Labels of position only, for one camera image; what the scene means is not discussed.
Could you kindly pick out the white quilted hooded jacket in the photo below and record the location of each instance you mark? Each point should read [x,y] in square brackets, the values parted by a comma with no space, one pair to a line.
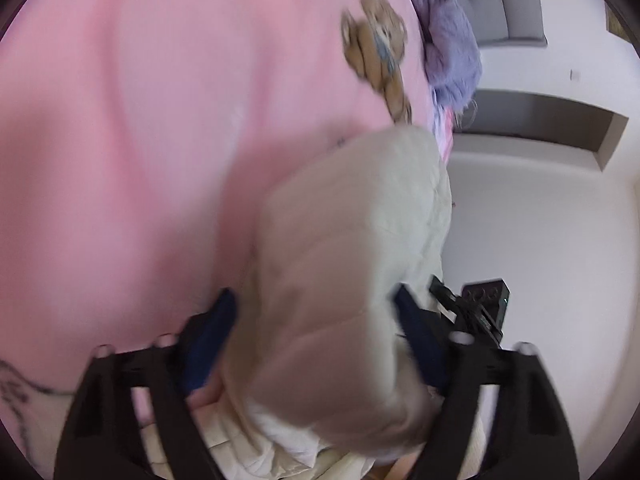
[340,260]

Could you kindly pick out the purple fuzzy garment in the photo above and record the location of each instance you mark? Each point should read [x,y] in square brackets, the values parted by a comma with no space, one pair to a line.
[447,45]

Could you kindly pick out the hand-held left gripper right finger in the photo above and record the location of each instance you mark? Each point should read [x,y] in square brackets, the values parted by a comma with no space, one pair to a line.
[422,342]

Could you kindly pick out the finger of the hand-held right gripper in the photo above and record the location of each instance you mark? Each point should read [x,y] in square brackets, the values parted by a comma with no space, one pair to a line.
[445,300]

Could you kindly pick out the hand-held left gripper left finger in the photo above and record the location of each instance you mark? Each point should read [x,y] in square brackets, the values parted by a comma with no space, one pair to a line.
[207,345]

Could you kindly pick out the grey sofa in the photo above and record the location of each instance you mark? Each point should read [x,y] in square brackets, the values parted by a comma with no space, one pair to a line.
[510,5]

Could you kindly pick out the pink printed blanket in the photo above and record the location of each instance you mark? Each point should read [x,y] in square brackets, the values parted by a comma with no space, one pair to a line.
[150,135]

